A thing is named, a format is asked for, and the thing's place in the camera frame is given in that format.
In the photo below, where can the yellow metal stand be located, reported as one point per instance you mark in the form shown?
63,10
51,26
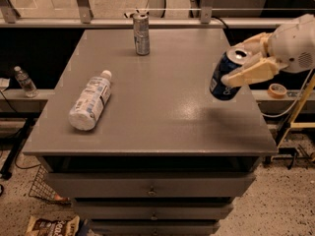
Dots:
290,122

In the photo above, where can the grey drawer cabinet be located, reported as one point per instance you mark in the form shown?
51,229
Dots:
165,158

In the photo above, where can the blue pepsi can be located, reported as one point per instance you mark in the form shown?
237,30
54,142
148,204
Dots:
233,58

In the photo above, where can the white blue plastic bottle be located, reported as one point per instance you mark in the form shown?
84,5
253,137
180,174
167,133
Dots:
91,102

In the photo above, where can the wire basket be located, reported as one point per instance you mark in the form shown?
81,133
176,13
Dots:
42,191

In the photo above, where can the silver energy drink can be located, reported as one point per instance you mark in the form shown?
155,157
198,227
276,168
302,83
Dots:
141,33

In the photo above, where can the snack bag on floor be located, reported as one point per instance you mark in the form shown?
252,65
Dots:
45,227

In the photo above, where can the small clear water bottle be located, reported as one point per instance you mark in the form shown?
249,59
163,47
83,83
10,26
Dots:
25,82

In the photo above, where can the roll of tape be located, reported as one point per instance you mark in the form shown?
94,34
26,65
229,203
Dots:
277,91

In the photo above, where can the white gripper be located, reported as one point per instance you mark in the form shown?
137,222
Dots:
292,46

